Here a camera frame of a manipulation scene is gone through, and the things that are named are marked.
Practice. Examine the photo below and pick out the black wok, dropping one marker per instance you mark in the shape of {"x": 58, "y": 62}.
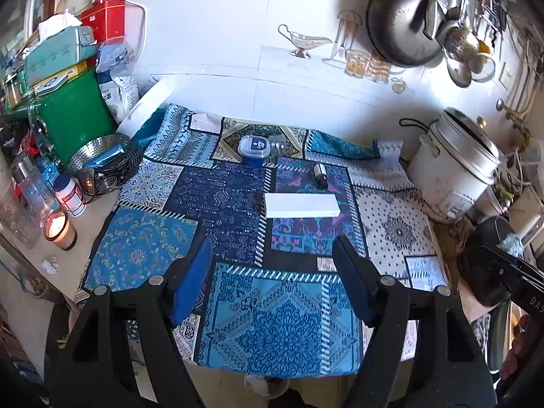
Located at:
{"x": 395, "y": 21}

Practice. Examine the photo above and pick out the lit glass candle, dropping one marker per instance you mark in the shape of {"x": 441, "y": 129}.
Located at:
{"x": 59, "y": 231}

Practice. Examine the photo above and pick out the small metal ladle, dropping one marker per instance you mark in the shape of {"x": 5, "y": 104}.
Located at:
{"x": 459, "y": 72}

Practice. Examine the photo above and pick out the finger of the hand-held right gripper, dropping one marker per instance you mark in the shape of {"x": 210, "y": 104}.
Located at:
{"x": 505, "y": 263}

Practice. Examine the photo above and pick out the red tin box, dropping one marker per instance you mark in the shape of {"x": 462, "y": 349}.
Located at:
{"x": 106, "y": 19}

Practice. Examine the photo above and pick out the small glass jar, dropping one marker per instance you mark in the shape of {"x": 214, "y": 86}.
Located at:
{"x": 279, "y": 145}

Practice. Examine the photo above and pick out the white rice cooker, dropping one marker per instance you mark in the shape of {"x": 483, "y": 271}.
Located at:
{"x": 450, "y": 170}

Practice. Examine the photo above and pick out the white wall socket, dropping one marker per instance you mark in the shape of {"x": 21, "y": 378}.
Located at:
{"x": 505, "y": 76}

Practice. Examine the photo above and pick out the metal faucet pipes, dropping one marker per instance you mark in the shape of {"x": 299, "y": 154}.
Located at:
{"x": 514, "y": 114}

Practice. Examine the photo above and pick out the yellow flat box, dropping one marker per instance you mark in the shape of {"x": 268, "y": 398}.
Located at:
{"x": 55, "y": 80}

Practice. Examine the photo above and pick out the blue lidded plastic container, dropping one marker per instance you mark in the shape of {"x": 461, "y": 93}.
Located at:
{"x": 253, "y": 149}

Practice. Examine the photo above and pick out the white cardboard box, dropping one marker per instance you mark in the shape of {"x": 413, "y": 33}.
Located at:
{"x": 301, "y": 205}

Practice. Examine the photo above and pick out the gravy boat wall sticker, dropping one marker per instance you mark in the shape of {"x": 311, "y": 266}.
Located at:
{"x": 304, "y": 42}

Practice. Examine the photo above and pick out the person's right hand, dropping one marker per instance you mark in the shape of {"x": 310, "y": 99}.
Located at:
{"x": 516, "y": 348}

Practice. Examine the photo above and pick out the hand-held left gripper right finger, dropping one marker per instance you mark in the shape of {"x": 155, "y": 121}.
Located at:
{"x": 352, "y": 280}

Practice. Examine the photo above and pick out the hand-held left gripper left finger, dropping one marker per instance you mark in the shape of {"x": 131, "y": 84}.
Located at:
{"x": 193, "y": 280}

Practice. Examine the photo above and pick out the white round basin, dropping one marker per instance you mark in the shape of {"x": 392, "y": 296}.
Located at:
{"x": 146, "y": 106}

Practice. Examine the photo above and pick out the clear blue label bottle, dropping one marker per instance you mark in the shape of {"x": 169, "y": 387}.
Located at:
{"x": 36, "y": 185}

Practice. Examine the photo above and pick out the white pill bottle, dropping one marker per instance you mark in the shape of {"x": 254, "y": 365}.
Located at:
{"x": 70, "y": 195}

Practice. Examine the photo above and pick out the green kitchen appliance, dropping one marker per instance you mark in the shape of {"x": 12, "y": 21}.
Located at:
{"x": 72, "y": 114}

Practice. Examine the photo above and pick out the metal steamer basket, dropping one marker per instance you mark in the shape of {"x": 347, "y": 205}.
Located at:
{"x": 104, "y": 163}

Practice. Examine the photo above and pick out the glass cups wall sticker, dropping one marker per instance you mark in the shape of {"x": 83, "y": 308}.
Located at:
{"x": 357, "y": 61}

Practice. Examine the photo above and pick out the black cylinder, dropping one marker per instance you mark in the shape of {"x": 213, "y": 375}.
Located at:
{"x": 320, "y": 175}

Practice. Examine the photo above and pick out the white powder bag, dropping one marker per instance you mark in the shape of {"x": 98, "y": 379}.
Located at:
{"x": 117, "y": 85}

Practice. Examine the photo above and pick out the crumpled white paper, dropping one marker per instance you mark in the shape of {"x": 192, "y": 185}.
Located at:
{"x": 50, "y": 264}

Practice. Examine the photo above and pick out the crocheted pot cloth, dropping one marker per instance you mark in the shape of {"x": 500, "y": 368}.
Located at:
{"x": 512, "y": 243}

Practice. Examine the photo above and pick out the clear glass tumbler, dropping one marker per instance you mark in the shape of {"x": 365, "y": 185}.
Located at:
{"x": 17, "y": 221}

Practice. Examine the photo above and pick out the blue patchwork tablecloth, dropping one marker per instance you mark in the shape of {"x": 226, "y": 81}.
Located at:
{"x": 255, "y": 297}

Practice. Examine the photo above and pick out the teal tissue box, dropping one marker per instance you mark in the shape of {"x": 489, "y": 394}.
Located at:
{"x": 59, "y": 53}

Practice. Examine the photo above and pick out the black pot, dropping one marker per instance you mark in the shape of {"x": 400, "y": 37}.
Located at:
{"x": 484, "y": 272}

